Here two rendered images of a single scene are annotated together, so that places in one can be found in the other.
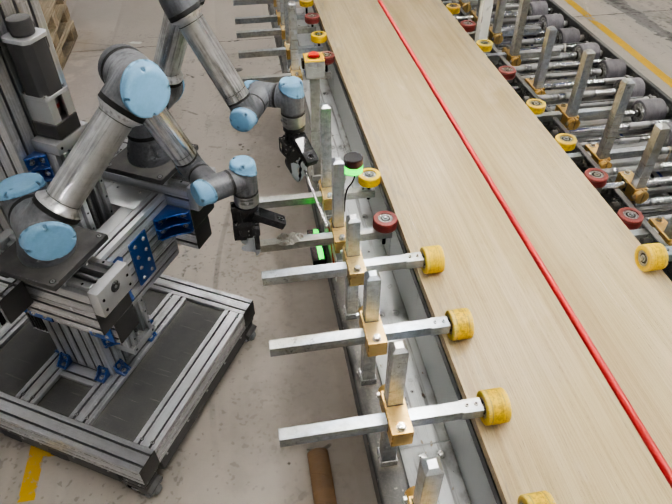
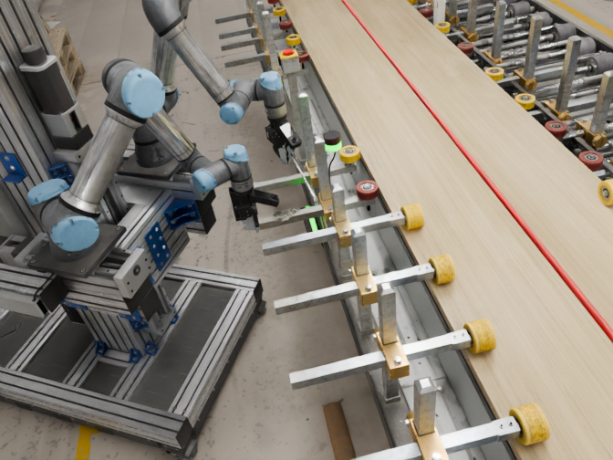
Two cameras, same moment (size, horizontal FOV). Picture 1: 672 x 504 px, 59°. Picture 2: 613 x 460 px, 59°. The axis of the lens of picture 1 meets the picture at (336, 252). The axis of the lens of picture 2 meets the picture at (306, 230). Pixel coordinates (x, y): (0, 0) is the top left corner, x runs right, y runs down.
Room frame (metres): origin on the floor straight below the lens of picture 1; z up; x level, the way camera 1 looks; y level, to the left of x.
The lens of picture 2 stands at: (-0.09, -0.03, 2.11)
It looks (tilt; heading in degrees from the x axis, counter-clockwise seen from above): 41 degrees down; 4
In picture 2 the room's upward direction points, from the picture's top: 10 degrees counter-clockwise
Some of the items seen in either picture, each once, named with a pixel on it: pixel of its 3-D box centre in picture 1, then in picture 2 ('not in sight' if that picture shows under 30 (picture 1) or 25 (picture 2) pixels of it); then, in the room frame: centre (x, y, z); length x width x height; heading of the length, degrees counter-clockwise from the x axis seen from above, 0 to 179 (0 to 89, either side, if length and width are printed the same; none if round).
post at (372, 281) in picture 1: (369, 336); (362, 289); (1.01, -0.09, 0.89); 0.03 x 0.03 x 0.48; 9
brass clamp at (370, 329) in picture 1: (372, 329); (364, 281); (0.98, -0.09, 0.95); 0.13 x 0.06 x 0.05; 9
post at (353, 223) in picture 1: (352, 278); (342, 242); (1.25, -0.05, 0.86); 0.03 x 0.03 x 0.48; 9
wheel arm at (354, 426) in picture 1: (389, 420); (387, 357); (0.72, -0.12, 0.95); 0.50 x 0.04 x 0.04; 99
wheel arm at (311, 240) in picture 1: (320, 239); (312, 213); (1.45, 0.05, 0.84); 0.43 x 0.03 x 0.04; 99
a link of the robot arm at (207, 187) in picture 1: (210, 185); (209, 174); (1.37, 0.36, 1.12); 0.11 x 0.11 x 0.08; 36
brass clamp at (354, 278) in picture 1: (353, 263); (342, 227); (1.23, -0.05, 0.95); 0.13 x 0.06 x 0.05; 9
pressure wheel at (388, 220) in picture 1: (384, 230); (368, 197); (1.49, -0.16, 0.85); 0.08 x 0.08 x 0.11
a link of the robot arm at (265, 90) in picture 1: (259, 96); (244, 92); (1.68, 0.23, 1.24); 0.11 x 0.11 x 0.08; 75
